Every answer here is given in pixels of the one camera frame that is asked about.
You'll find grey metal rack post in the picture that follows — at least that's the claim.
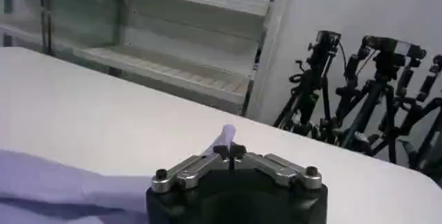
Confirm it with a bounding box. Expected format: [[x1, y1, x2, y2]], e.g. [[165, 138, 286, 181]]
[[38, 0, 53, 55]]

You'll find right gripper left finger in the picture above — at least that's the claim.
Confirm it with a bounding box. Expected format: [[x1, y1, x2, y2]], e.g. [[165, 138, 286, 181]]
[[151, 143, 231, 194]]

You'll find white empty display shelf unit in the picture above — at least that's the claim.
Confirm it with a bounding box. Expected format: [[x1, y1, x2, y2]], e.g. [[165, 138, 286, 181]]
[[0, 0, 283, 116]]

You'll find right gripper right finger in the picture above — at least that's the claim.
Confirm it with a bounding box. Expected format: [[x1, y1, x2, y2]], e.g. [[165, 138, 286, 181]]
[[229, 142, 323, 191]]

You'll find purple t-shirt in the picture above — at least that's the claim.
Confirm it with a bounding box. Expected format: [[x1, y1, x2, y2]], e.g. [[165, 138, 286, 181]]
[[0, 124, 238, 224]]

